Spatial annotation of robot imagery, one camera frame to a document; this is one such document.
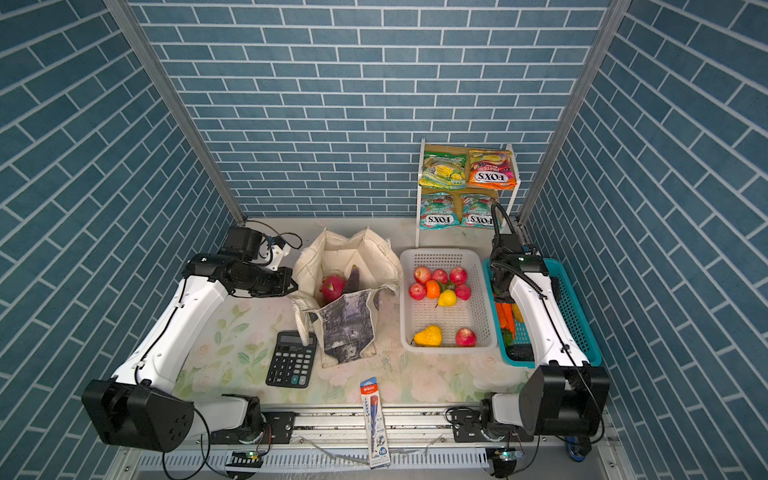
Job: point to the green fox's candy bag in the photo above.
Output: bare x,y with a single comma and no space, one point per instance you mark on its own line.
437,211
477,210

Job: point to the green Fox's candy bag left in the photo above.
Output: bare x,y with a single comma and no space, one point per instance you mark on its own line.
437,211

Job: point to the white wire shelf rack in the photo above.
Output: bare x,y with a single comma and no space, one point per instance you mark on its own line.
507,198

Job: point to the small orange tangerine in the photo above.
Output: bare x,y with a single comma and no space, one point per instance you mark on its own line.
433,289

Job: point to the teal plastic vegetable basket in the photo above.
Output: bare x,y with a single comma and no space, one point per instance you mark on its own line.
517,352

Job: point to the green yellow candy bag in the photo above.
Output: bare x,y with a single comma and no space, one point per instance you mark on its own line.
443,171

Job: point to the black desk calculator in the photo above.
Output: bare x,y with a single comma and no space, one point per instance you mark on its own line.
292,361

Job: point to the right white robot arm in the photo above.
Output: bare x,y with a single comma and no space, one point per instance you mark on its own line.
567,391

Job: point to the yellow lemon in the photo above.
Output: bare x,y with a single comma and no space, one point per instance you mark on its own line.
447,298

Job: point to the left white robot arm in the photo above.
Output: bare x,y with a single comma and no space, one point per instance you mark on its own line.
136,407

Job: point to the white plastic fruit basket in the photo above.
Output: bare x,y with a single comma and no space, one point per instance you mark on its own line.
475,314

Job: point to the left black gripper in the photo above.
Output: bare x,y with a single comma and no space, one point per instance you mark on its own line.
281,288

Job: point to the yellow pear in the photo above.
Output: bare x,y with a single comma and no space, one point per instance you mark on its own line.
431,336

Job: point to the purple eggplant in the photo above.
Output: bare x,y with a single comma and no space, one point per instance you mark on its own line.
352,284

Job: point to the blue utility knife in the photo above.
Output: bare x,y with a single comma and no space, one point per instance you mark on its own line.
576,449

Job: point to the orange Fox's candy bag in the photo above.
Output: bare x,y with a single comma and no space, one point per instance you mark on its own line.
491,169

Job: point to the red apple centre low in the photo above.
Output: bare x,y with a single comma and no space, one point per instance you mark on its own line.
440,276

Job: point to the pink dragon fruit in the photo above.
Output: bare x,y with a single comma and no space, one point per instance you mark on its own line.
332,288

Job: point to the orange carrot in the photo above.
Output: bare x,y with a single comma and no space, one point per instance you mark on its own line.
506,317

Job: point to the green Fox's candy bag right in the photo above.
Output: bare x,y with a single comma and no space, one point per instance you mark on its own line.
477,210

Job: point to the packaged pen blister pack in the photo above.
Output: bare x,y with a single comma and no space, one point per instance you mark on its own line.
378,445

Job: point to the beige canvas tote bag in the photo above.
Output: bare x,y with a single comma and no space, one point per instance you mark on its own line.
345,328

